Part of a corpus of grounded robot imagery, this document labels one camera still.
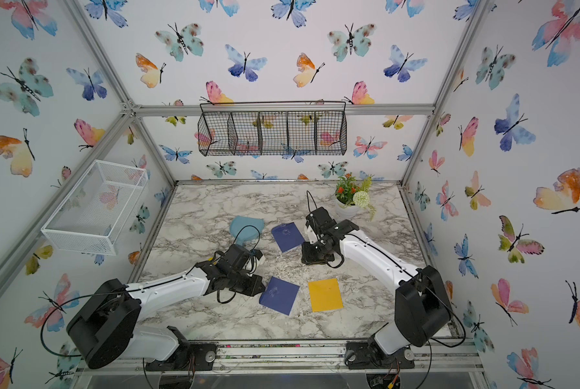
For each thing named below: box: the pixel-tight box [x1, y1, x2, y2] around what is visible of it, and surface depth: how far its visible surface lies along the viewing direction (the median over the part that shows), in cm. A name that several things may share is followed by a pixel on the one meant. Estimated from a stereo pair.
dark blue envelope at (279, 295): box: [259, 276, 301, 316], surface depth 88 cm
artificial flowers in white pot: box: [335, 172, 376, 222], surface depth 99 cm
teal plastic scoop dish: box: [229, 215, 265, 246], surface depth 110 cm
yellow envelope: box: [307, 277, 345, 313], surface depth 89 cm
